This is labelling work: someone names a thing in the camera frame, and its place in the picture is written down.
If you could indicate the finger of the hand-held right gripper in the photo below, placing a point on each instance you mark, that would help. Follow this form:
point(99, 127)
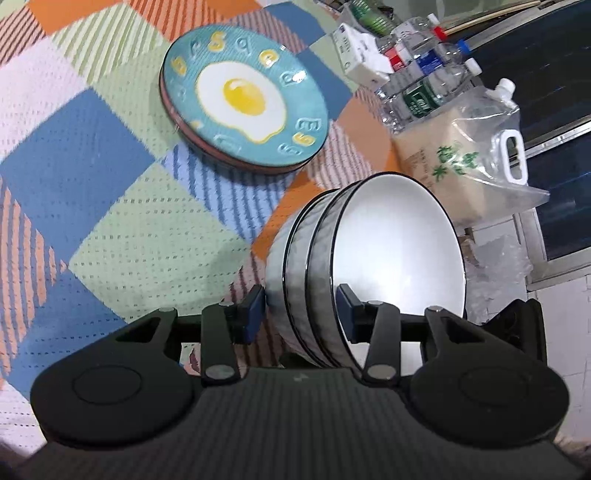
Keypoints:
point(524, 327)

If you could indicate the red cap water bottle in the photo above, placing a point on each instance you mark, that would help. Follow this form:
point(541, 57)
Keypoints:
point(399, 57)

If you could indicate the colourful checkered tablecloth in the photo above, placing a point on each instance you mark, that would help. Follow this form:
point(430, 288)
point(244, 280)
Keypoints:
point(92, 184)

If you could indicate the clear tray with green items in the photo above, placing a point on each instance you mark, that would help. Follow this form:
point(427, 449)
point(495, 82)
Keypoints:
point(371, 16)

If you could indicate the clear rice bag with spout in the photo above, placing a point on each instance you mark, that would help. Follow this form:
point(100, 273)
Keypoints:
point(452, 161)

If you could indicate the green label water bottle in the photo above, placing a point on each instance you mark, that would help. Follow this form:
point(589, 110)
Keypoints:
point(418, 99)

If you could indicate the crumpled clear plastic bag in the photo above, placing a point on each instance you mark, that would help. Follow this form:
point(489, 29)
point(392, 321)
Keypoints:
point(501, 272)

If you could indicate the white cardboard box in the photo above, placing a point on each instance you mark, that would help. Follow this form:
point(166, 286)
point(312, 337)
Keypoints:
point(360, 53)

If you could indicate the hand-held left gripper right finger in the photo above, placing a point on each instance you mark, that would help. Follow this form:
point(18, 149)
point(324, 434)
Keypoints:
point(346, 314)

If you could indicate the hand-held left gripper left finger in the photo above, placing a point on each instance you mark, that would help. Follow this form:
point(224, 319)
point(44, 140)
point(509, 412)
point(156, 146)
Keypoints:
point(251, 314)

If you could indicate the dark glass window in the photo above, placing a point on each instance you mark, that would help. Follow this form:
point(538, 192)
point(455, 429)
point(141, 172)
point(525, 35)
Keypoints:
point(554, 69)

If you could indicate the white bowl black rim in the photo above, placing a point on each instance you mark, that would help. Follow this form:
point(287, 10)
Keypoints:
point(296, 277)
point(397, 240)
point(275, 277)

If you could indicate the teal fried egg plate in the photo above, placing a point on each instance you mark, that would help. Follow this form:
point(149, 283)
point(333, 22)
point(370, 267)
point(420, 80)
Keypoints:
point(244, 92)

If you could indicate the white cap clear bottle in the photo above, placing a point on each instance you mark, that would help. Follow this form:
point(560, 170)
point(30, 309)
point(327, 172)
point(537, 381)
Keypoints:
point(411, 30)

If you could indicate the blue cap water bottle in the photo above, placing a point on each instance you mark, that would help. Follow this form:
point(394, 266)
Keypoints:
point(431, 62)

